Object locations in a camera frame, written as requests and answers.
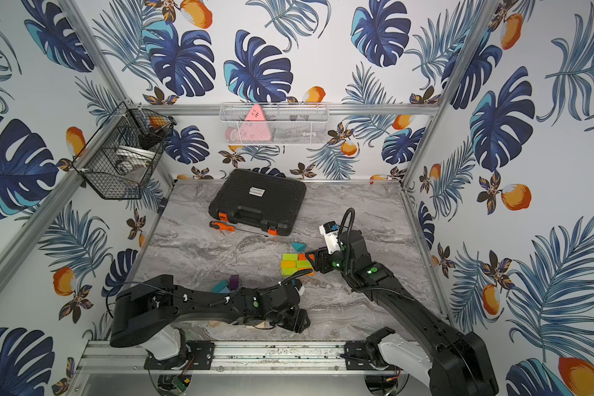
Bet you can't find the natural wood rectangular block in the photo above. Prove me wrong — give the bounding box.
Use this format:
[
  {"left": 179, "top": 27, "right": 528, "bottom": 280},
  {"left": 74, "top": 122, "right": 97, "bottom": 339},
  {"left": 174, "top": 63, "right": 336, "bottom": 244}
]
[{"left": 246, "top": 322, "right": 275, "bottom": 331}]

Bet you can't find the white mesh wall basket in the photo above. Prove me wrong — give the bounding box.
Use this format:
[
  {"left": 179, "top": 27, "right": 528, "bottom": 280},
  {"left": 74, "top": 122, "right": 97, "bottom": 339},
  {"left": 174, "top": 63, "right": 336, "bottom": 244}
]
[{"left": 219, "top": 102, "right": 329, "bottom": 145}]

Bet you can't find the light green narrow block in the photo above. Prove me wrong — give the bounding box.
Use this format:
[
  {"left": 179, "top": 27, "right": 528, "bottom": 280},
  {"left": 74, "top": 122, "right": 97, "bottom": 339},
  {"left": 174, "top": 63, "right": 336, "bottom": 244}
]
[{"left": 296, "top": 261, "right": 312, "bottom": 269}]

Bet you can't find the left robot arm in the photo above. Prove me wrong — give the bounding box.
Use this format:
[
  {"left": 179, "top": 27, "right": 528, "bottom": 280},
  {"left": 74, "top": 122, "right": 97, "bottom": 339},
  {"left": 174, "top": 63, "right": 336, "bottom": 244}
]
[{"left": 110, "top": 275, "right": 310, "bottom": 361}]

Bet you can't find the teal triangle block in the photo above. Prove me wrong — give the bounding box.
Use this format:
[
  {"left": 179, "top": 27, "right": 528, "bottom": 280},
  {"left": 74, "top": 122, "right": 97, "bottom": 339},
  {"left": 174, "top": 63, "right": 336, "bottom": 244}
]
[{"left": 291, "top": 242, "right": 307, "bottom": 253}]

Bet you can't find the black plastic tool case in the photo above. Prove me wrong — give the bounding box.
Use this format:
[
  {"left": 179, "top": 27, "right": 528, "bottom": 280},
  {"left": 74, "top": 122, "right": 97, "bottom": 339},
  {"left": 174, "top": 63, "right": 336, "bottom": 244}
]
[{"left": 209, "top": 169, "right": 307, "bottom": 236}]

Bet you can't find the aluminium front rail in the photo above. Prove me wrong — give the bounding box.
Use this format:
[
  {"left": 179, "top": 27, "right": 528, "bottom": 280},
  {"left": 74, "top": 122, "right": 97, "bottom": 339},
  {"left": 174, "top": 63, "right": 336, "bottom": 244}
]
[{"left": 76, "top": 341, "right": 398, "bottom": 376}]

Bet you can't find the pink triangle card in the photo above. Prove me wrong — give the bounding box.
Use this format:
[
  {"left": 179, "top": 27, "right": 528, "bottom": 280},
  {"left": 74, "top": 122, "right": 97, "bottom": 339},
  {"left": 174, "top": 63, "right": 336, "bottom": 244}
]
[{"left": 235, "top": 104, "right": 272, "bottom": 143}]

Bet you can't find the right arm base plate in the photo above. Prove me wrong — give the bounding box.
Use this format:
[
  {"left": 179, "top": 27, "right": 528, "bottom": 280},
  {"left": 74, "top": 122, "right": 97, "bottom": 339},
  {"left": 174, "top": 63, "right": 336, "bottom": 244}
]
[{"left": 340, "top": 341, "right": 398, "bottom": 371}]

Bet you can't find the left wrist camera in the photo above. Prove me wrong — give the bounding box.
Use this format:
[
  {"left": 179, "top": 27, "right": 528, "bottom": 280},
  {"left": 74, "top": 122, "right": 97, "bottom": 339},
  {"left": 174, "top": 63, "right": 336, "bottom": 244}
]
[{"left": 292, "top": 279, "right": 305, "bottom": 295}]

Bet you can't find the black wire basket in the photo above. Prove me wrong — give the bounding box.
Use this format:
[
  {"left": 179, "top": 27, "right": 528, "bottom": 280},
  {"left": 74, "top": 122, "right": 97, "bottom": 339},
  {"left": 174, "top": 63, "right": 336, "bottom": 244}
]
[{"left": 72, "top": 102, "right": 177, "bottom": 200}]

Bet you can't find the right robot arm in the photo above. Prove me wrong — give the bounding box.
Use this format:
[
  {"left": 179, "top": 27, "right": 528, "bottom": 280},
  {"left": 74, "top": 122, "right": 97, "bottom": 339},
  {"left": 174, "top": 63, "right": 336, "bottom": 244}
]
[{"left": 308, "top": 223, "right": 499, "bottom": 395}]

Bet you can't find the orange handled screwdriver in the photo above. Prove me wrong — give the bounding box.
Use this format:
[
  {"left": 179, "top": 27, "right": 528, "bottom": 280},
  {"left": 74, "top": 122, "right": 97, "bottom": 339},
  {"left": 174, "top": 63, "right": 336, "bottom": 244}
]
[{"left": 209, "top": 220, "right": 268, "bottom": 238}]

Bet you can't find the teal rectangular block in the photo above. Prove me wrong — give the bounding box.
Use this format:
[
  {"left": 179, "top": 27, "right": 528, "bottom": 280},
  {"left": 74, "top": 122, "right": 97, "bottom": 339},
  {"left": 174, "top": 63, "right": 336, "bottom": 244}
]
[{"left": 211, "top": 280, "right": 230, "bottom": 294}]

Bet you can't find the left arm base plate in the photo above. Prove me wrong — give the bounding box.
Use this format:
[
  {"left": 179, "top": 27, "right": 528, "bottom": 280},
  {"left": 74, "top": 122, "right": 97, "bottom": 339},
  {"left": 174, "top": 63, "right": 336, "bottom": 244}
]
[{"left": 144, "top": 341, "right": 215, "bottom": 371}]

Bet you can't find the purple block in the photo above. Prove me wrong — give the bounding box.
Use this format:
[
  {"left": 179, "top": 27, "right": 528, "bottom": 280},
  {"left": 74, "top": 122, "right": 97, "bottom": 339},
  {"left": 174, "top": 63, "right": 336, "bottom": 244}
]
[{"left": 229, "top": 275, "right": 240, "bottom": 291}]

